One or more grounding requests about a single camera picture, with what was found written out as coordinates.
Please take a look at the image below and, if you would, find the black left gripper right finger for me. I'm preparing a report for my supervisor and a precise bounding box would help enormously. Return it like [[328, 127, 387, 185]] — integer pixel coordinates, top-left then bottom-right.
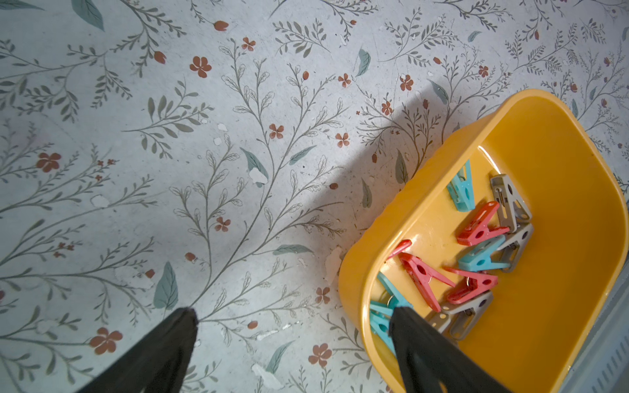
[[389, 307, 509, 392]]

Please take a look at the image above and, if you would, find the teal clothespin centre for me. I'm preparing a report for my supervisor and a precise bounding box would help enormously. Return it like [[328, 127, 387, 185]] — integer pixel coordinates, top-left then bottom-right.
[[458, 235, 510, 272]]

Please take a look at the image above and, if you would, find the teal clothespin lone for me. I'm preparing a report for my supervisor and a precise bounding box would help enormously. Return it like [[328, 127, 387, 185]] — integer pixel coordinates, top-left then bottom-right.
[[447, 160, 476, 212]]

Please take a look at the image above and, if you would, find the yellow plastic storage box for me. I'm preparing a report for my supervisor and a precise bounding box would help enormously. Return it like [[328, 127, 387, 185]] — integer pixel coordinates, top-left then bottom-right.
[[338, 89, 628, 392]]

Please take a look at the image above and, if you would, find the grey clothespin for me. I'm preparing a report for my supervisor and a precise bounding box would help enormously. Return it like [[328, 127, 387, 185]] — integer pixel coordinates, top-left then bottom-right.
[[427, 291, 494, 342], [497, 223, 534, 273], [490, 174, 532, 233]]

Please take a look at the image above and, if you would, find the grey clothespin bottom left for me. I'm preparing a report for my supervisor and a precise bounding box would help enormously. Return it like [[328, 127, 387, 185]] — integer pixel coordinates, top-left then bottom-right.
[[427, 291, 494, 342]]

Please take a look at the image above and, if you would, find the grey clothespin right upper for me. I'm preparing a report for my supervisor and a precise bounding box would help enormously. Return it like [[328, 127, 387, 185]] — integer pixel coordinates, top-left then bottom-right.
[[490, 174, 532, 233]]

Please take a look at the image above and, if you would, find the grey clothespin right lower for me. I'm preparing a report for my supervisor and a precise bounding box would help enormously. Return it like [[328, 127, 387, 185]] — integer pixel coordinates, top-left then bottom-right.
[[497, 223, 534, 273]]

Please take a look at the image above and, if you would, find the teal clothespin left pair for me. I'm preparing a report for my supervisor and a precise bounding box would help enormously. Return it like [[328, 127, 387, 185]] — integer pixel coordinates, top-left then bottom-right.
[[378, 272, 414, 309]]

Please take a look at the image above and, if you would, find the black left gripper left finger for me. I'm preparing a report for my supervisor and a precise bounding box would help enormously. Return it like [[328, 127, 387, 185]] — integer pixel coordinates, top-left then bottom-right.
[[80, 308, 198, 392]]

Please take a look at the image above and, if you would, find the red clothespin bottom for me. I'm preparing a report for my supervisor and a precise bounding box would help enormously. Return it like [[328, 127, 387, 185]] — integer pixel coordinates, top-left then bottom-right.
[[445, 267, 499, 305]]

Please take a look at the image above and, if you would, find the red clothespin top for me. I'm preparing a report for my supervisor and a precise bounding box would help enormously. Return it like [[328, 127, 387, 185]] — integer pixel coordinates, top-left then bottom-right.
[[386, 239, 413, 260]]

